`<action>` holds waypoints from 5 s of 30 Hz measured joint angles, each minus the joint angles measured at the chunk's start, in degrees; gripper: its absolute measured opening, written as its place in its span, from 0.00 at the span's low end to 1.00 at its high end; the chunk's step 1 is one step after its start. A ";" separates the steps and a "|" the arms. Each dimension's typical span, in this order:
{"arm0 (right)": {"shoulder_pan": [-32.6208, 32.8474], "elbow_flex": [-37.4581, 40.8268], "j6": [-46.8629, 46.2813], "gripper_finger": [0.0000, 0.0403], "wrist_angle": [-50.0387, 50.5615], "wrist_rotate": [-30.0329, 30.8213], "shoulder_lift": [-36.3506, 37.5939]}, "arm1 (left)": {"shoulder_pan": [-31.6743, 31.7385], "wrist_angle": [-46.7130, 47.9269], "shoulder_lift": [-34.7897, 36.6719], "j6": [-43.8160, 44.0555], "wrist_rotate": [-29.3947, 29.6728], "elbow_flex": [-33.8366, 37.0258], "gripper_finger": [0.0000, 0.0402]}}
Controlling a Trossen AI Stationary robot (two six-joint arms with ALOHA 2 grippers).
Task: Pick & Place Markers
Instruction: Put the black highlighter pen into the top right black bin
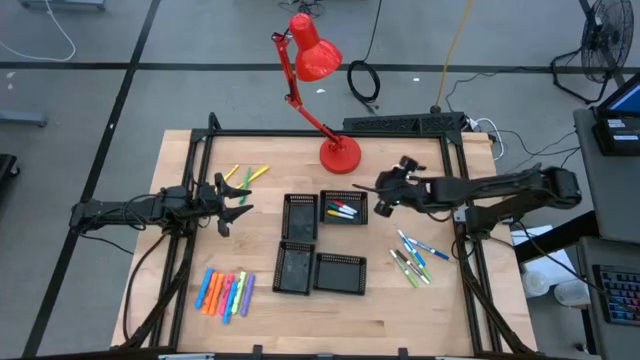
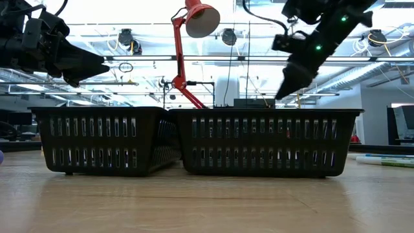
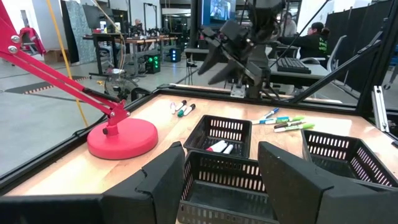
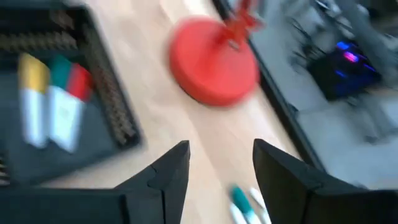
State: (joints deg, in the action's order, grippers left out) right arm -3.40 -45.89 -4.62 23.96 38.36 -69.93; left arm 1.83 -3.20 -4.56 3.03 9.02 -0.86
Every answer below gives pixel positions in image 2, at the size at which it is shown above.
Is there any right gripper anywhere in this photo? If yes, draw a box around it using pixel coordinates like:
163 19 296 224
275 22 340 100

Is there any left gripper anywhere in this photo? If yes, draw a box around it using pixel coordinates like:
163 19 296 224
40 11 111 88

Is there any black slotted plastic basket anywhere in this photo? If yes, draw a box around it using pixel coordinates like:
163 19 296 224
168 108 365 179
28 106 182 177

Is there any light blue dry-erase marker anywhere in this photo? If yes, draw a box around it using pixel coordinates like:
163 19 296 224
347 152 414 160

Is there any light green dry-erase marker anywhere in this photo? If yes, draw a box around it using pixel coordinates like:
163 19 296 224
354 156 414 169

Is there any long ceiling light strip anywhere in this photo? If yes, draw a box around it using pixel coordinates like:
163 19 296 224
103 55 414 62

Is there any red desk lamp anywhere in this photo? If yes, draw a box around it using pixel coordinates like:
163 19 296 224
171 0 221 110

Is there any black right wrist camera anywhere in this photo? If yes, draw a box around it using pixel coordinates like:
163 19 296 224
270 33 294 53

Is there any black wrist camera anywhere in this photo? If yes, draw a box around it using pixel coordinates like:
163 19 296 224
270 33 294 53
21 17 43 50

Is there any black ceiling cable reel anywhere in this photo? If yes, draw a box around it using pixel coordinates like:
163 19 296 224
117 28 143 56
221 28 238 47
367 28 388 48

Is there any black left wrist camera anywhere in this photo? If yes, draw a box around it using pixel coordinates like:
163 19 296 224
21 17 43 50

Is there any silver ventilation duct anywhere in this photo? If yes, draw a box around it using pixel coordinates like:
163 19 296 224
318 61 394 94

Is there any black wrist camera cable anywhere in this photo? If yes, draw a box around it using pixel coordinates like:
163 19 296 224
241 0 290 35

